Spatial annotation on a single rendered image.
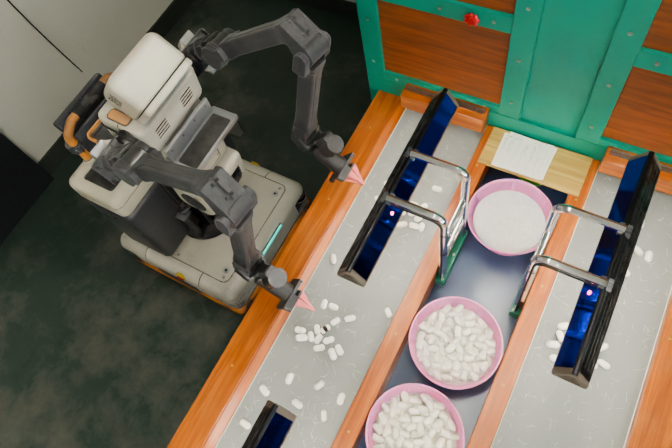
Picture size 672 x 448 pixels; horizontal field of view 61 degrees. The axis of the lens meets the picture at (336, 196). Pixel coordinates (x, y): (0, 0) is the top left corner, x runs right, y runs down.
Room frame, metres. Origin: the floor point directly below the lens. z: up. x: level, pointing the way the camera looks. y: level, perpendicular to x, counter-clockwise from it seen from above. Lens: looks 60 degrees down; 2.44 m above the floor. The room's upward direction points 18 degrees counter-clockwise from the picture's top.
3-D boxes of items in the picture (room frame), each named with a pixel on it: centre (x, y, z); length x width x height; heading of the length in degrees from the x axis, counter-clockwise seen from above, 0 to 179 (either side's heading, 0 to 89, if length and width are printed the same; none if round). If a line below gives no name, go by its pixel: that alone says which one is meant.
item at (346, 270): (0.76, -0.18, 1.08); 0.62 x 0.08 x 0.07; 136
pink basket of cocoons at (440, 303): (0.37, -0.19, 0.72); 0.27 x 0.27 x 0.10
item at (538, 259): (0.42, -0.52, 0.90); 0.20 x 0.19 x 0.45; 136
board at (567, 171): (0.84, -0.65, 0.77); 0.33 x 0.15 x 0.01; 46
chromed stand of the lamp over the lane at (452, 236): (0.70, -0.24, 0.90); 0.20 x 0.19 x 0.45; 136
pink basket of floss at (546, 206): (0.68, -0.50, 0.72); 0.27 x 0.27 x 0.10
